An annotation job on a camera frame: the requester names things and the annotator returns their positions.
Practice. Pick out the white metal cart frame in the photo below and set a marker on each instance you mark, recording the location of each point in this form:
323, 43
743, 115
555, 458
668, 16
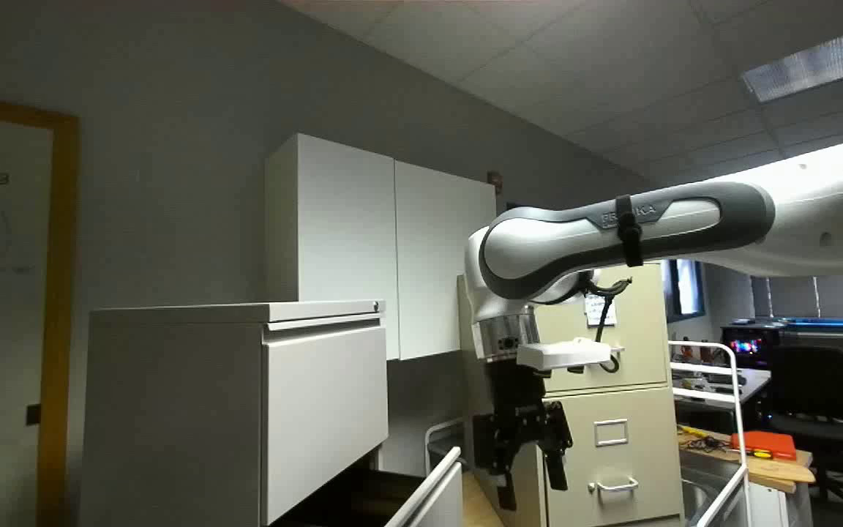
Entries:
734, 389

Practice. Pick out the small grey drawer cabinet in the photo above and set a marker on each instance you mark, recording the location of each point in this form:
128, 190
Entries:
178, 411

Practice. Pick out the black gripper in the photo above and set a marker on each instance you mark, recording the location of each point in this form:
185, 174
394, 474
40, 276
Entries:
516, 398

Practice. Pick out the beige metal filing cabinet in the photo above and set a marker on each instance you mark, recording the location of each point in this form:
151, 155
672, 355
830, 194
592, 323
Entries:
637, 411

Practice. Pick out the paper label on filing cabinet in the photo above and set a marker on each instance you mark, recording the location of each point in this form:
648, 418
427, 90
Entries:
602, 310

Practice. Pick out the orange tool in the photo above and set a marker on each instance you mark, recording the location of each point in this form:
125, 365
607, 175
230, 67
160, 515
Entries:
769, 446

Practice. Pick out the black office chair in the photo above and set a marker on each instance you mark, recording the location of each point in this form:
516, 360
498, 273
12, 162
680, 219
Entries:
811, 398

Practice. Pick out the whiteboard with wooden frame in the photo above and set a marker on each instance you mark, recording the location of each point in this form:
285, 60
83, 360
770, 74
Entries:
2, 294

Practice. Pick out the dark computer monitor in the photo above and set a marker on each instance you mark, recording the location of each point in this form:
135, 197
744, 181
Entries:
749, 344

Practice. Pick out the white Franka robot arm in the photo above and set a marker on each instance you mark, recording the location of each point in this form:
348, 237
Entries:
696, 219

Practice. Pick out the white wall cabinet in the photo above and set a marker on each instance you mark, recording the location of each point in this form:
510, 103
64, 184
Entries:
345, 222

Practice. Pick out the dark window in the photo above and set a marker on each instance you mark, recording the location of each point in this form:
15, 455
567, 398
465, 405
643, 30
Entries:
687, 286

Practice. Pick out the ceiling light panel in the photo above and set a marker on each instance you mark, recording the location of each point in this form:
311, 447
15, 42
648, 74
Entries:
819, 60

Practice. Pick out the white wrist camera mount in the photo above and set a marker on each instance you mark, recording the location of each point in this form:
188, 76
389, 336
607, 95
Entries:
570, 351

